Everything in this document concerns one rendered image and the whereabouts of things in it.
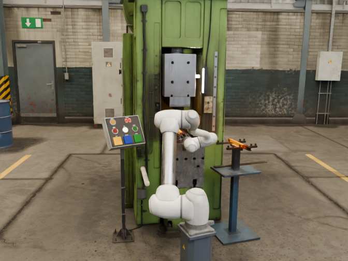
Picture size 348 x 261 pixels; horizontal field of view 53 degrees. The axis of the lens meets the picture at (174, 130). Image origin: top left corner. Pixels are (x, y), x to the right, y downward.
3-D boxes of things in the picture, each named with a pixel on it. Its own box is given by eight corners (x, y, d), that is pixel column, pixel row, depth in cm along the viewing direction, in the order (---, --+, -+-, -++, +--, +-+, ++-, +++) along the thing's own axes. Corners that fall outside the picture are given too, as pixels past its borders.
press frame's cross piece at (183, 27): (203, 47, 340) (204, -4, 330) (161, 47, 333) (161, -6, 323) (192, 49, 382) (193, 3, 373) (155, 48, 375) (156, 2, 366)
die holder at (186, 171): (203, 187, 348) (205, 143, 339) (166, 188, 341) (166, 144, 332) (191, 169, 402) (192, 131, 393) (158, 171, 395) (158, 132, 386)
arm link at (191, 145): (184, 150, 310) (198, 146, 312) (188, 156, 295) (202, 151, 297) (181, 139, 307) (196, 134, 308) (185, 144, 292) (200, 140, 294)
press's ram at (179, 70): (203, 96, 335) (205, 54, 327) (164, 97, 329) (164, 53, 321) (193, 92, 376) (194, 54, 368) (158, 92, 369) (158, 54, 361)
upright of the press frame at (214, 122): (221, 219, 381) (230, -3, 335) (198, 221, 377) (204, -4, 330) (210, 203, 424) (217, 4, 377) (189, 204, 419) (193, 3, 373)
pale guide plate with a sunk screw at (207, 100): (212, 113, 353) (213, 96, 349) (203, 113, 351) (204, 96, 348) (211, 112, 355) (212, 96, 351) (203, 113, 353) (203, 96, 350)
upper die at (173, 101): (189, 106, 335) (190, 96, 333) (169, 106, 332) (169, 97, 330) (181, 101, 376) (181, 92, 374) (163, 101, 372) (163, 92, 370)
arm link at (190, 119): (199, 116, 262) (181, 115, 262) (200, 105, 245) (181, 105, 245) (199, 132, 257) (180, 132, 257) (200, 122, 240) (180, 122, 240)
